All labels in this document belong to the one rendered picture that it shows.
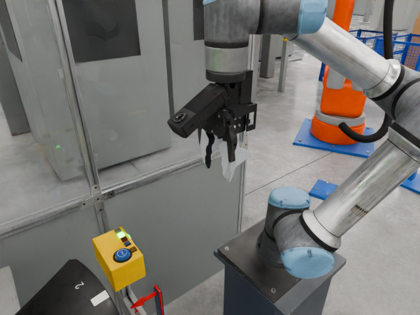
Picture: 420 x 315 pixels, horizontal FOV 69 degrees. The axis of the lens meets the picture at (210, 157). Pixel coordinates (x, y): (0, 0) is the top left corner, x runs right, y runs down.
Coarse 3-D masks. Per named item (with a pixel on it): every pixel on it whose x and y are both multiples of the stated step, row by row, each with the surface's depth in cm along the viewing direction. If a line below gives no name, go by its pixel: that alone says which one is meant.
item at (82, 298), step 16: (64, 272) 64; (80, 272) 64; (48, 288) 61; (64, 288) 61; (96, 288) 62; (32, 304) 59; (48, 304) 59; (64, 304) 59; (80, 304) 59; (112, 304) 61
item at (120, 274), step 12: (120, 228) 100; (96, 240) 95; (108, 240) 95; (120, 240) 95; (96, 252) 95; (108, 252) 91; (132, 252) 91; (108, 264) 87; (120, 264) 87; (132, 264) 89; (108, 276) 90; (120, 276) 87; (132, 276) 91; (120, 288) 89
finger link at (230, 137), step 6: (228, 126) 54; (228, 132) 55; (234, 132) 55; (222, 138) 56; (228, 138) 55; (234, 138) 55; (228, 144) 56; (234, 144) 56; (228, 150) 56; (234, 150) 56; (228, 156) 57; (234, 156) 57
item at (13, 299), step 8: (0, 272) 110; (8, 272) 110; (0, 280) 107; (8, 280) 107; (0, 288) 104; (8, 288) 104; (0, 296) 102; (8, 296) 102; (16, 296) 102; (0, 304) 99; (8, 304) 99; (16, 304) 99; (0, 312) 97; (8, 312) 97
